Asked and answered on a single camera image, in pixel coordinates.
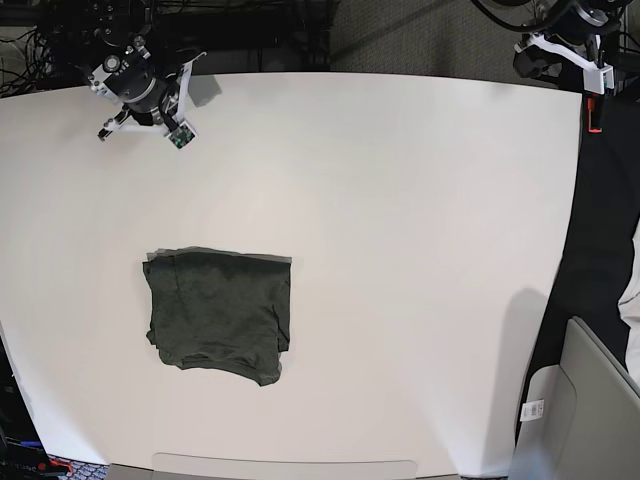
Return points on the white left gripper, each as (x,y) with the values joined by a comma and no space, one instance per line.
(540,59)

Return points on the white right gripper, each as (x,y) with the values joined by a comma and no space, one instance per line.
(149,102)

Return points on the dark green long-sleeve shirt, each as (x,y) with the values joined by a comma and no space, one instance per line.
(220,310)

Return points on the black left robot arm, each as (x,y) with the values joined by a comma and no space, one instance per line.
(575,45)

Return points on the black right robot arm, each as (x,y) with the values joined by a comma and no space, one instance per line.
(144,38)

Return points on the red clamp on table edge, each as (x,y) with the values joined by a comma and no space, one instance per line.
(594,113)

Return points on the dark grey cloth sheet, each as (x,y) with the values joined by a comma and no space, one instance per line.
(599,250)

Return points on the white cloth pile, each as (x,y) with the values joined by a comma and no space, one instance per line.
(628,307)

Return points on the white barcode label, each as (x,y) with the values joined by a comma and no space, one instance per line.
(532,410)

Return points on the black box with orange print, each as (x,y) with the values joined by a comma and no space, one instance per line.
(22,454)

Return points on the grey plastic bin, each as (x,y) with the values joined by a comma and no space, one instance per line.
(590,426)

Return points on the black aluminium frame post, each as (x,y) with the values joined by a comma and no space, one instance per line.
(312,39)

